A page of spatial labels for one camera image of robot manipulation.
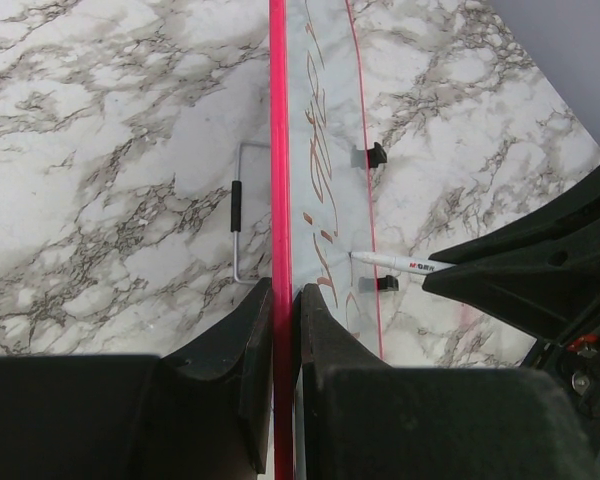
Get metal wire whiteboard stand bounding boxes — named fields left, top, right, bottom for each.
left=230, top=141, right=270, bottom=286

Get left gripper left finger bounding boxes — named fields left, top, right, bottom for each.
left=0, top=279, right=273, bottom=479

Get white whiteboard marker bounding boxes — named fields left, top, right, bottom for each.
left=350, top=251, right=455, bottom=276

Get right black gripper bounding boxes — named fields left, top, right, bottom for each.
left=422, top=165, right=600, bottom=450

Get black whiteboard stand clip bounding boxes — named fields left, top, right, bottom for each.
left=367, top=142, right=388, bottom=169

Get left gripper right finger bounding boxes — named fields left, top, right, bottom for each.
left=295, top=284, right=598, bottom=479

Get pink framed whiteboard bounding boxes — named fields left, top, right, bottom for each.
left=269, top=1, right=383, bottom=479

